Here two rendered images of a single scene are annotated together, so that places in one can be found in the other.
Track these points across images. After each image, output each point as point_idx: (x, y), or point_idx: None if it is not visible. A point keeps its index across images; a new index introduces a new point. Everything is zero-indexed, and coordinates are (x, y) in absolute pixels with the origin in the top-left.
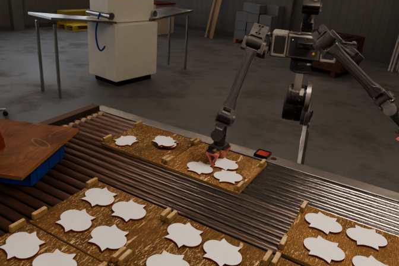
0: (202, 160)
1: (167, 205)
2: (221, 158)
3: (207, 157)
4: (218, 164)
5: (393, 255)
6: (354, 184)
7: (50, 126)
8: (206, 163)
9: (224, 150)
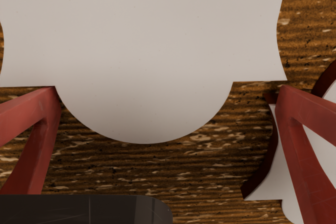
0: (192, 194)
1: None
2: (55, 107)
3: (114, 192)
4: (225, 52)
5: None
6: None
7: None
8: (228, 147)
9: (148, 198)
